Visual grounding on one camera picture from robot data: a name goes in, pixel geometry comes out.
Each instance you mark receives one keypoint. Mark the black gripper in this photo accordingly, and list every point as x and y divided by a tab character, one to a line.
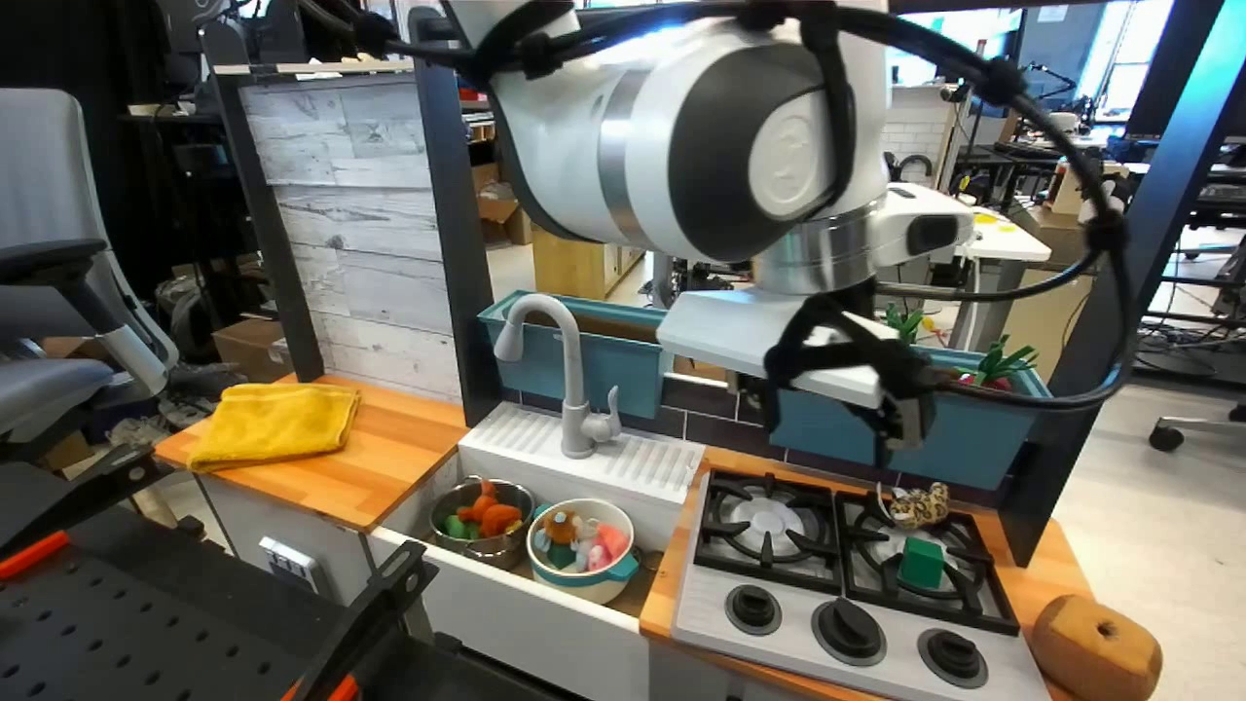
832	346

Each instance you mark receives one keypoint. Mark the pink plush toy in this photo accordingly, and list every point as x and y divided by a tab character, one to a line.
609	543

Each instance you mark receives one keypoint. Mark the brown plush toy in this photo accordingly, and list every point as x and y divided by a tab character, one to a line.
562	528

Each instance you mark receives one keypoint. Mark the toy food pile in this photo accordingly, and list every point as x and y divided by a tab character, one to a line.
542	543

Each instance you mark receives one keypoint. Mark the orange plush toy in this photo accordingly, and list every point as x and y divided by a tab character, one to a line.
491	512

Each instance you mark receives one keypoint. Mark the beige patterned plush toy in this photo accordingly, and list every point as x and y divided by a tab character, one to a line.
912	506

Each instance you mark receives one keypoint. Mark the red plush radish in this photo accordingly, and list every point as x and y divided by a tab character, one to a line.
997	365

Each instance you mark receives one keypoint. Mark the green white plush toy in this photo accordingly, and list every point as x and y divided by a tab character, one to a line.
923	564

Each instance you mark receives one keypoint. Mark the toy stove black grates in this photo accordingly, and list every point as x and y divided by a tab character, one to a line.
844	635

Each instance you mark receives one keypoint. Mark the teal planter box with vegetables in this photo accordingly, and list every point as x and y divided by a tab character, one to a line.
958	442

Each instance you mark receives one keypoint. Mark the white desk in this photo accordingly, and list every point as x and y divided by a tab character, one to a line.
1013	238

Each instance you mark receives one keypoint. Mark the wooden block with hole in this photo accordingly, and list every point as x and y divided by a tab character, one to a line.
1096	647

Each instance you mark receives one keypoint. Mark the white toy sink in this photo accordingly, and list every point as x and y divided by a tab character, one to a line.
625	463

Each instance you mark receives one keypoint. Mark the empty teal planter box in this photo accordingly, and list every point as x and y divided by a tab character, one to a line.
625	356

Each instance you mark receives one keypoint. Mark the grey toy faucet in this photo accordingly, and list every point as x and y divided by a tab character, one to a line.
570	377

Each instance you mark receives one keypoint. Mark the white bowl teal rim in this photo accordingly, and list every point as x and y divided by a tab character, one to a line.
585	586

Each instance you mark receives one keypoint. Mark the tan wooden cabinet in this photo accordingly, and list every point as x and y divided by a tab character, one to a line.
570	268

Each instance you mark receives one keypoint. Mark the steel pot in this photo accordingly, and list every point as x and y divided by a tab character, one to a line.
479	555

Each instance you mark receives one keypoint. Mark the grey wood backsplash panel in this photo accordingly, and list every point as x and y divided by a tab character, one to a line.
354	235

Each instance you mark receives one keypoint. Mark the yellow towel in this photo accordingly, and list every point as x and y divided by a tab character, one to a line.
274	424

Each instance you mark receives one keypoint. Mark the cardboard box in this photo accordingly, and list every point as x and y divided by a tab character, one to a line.
255	347

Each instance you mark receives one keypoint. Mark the black pegboard table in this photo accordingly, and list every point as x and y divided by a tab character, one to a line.
159	624

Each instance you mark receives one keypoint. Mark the grey office chair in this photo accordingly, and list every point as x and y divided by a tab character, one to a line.
51	258

